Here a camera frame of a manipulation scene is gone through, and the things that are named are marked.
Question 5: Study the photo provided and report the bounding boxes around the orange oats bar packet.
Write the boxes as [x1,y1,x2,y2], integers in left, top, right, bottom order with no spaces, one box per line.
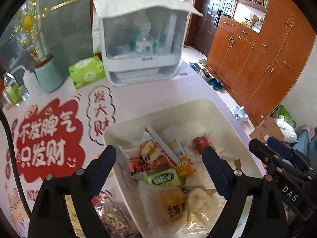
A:
[166,138,197,179]

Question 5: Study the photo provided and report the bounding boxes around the red strawberry snack bag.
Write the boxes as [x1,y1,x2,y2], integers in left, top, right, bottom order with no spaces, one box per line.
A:
[123,127,180,176]

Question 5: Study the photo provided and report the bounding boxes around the green snack packet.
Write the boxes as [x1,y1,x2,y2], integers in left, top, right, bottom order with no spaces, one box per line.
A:
[146,167,182,187]

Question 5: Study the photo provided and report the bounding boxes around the cardboard box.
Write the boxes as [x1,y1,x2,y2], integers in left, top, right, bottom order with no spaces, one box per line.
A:
[249,117,292,145]

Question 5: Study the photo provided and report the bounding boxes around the clear nut snack packet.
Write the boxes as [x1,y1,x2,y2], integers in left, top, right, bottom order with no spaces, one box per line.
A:
[91,190,142,237]

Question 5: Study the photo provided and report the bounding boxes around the yellow puff snack packet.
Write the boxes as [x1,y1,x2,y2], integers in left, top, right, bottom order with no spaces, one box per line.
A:
[187,188,220,226]

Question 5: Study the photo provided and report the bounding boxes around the printed pink tablecloth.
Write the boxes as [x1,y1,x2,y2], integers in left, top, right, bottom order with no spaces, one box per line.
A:
[0,59,256,238]

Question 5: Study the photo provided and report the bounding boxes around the white shoes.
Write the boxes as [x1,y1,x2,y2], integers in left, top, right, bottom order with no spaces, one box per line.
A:
[232,105,249,122]

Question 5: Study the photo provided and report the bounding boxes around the beige cracker packet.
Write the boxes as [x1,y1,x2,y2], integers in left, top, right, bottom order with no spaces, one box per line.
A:
[147,187,187,233]

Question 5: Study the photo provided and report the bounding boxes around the red white candy packet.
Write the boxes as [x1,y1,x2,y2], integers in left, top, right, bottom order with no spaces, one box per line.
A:
[193,135,212,155]

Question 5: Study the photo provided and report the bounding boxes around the white plastic storage bin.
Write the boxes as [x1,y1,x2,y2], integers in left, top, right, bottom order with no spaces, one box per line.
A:
[104,99,262,237]

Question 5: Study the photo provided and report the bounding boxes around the blue slippers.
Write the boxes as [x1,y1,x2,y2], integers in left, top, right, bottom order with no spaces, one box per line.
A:
[207,78,224,90]

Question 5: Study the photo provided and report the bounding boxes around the green label bottle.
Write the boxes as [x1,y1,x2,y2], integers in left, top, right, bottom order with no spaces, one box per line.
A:
[3,71,21,104]

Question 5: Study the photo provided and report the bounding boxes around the white squeeze bottle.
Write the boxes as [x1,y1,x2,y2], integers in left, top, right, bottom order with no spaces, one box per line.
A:
[11,65,42,97]

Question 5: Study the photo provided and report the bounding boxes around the mint green canister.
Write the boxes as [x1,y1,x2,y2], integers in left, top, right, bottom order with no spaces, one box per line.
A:
[35,54,64,93]

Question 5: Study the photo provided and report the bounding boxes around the green tissue pack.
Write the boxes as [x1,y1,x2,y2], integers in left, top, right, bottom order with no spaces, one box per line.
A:
[68,55,106,89]

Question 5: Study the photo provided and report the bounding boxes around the white bottle sterilizer cabinet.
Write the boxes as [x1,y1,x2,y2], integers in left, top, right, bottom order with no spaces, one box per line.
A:
[93,0,202,86]

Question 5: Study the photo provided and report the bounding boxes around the black cable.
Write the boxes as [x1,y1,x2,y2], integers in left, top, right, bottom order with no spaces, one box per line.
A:
[0,108,32,219]

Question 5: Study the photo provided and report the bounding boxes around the wooden wall cabinet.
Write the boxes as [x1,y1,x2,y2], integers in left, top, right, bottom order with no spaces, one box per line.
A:
[206,0,315,126]

